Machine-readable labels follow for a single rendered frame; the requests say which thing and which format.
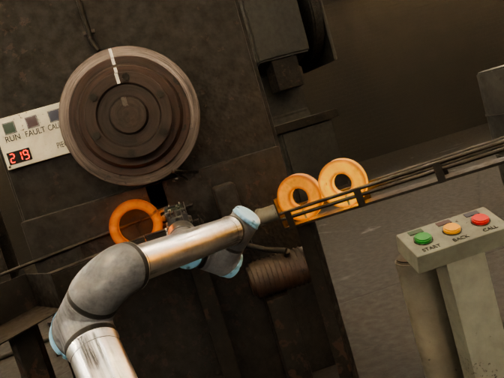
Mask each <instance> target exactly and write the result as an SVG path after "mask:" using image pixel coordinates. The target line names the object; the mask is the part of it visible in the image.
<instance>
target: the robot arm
mask: <svg viewBox="0 0 504 378"><path fill-rule="evenodd" d="M183 204H184V202H183ZM163 210H164V214H165V216H166V220H167V222H166V227H167V230H168V234H167V235H166V236H164V237H160V238H156V239H154V240H151V241H147V242H144V243H142V244H134V243H133V242H129V241H125V242H122V243H118V244H114V245H113V246H111V247H108V248H107V249H106V250H103V251H102V252H101V253H99V254H98V255H97V256H95V257H94V258H93V259H92V260H90V261H89V262H88V263H87V264H86V265H85V266H84V267H83V268H82V269H81V270H80V271H79V272H78V273H77V275H76V276H75V278H74V279H73V280H72V281H71V283H70V286H69V288H68V290H67V293H66V295H65V297H64V299H63V301H62V303H61V305H60V307H59V309H58V311H57V312H56V314H55V316H54V317H53V319H52V322H51V326H50V329H49V342H50V344H51V346H52V348H53V349H54V351H55V352H56V353H57V354H58V355H62V358H63V359H66V360H68V361H69V362H70V364H71V367H72V368H73V372H74V374H75V377H76V378H138V377H137V375H136V373H135V370H134V368H133V366H132V364H131V362H130V360H129V358H128V355H127V353H126V352H125V349H124V347H123V345H122V342H121V341H120V339H119V333H118V332H117V329H116V327H115V325H114V323H113V317H114V316H115V315H116V312H117V310H118V309H119V306H120V305H121V304H122V303H123V302H124V301H125V300H126V299H127V298H128V297H129V296H131V295H132V294H134V293H135V292H137V291H140V290H141V289H143V288H144V287H145V286H146V284H147V283H148V281H149V279H151V278H154V277H157V276H158V275H162V274H164V273H166V272H169V271H172V270H173V269H177V268H179V267H180V268H182V269H193V268H198V269H201V270H203V271H206V272H210V273H212V274H215V275H218V276H219V277H225V278H232V277H234V276H235V275H236V274H237V273H238V271H239V269H240V267H241V266H242V261H243V256H242V253H243V251H244V249H245V248H246V246H247V244H248V242H249V241H250V240H251V238H252V236H253V235H254V233H255V232H256V230H258V226H259V225H260V219H259V218H258V216H257V215H256V214H255V213H253V212H252V211H251V210H250V209H248V208H245V207H244V206H240V205H238V206H236V207H235V208H234V209H233V210H232V214H231V215H228V216H226V217H222V218H221V219H218V220H214V221H212V222H209V223H204V224H202V225H199V226H194V225H193V224H192V223H193V220H192V217H191V215H188V213H187V211H186V208H185V204H184V208H182V204H181V203H180V202H178V204H177V205H171V206H170V205H168V207H167V208H163ZM183 210H185V211H183Z"/></svg>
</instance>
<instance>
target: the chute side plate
mask: <svg viewBox="0 0 504 378"><path fill-rule="evenodd" d="M192 224H193V226H194V227H196V226H199V225H200V224H199V221H198V222H195V223H192ZM166 232H168V231H166ZM166 232H162V233H159V234H157V235H152V236H149V237H147V238H145V239H146V240H145V239H144V238H143V239H141V240H139V241H135V242H133V243H134V244H136V245H138V244H142V243H144V242H148V241H151V240H154V239H158V238H160V237H164V236H166V235H167V234H166ZM90 260H92V259H90ZM90 260H88V261H85V262H82V263H80V264H78V265H75V266H73V267H70V268H67V269H65V270H63V271H60V272H57V273H55V274H53V275H52V276H53V279H54V281H55V285H56V288H57V290H58V294H59V297H60V298H62V297H65V295H66V293H67V291H68V288H69V286H70V284H71V281H72V280H73V279H74V278H75V276H76V275H77V273H78V272H79V271H80V270H81V269H82V268H83V267H84V266H85V265H86V264H87V263H88V262H89V261H90Z"/></svg>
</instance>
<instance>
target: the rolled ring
mask: <svg viewBox="0 0 504 378"><path fill-rule="evenodd" d="M132 209H139V210H143V211H144V212H146V213H148V214H149V216H150V217H151V219H152V221H153V230H152V233H153V232H155V231H158V230H162V229H163V222H162V218H161V214H160V212H159V211H158V210H157V209H156V208H155V207H154V206H153V205H152V204H151V203H150V202H147V201H145V200H141V199H131V200H128V201H126V202H123V203H122V204H121V205H119V206H118V207H117V208H116V209H115V211H114V212H113V213H112V215H111V217H110V219H109V233H110V235H111V237H112V240H113V241H114V242H115V243H116V244H118V243H122V242H128V241H129V240H127V239H126V238H125V237H124V236H123V235H122V234H121V232H120V229H119V221H120V219H121V217H122V215H123V214H124V213H126V212H128V211H130V210H132Z"/></svg>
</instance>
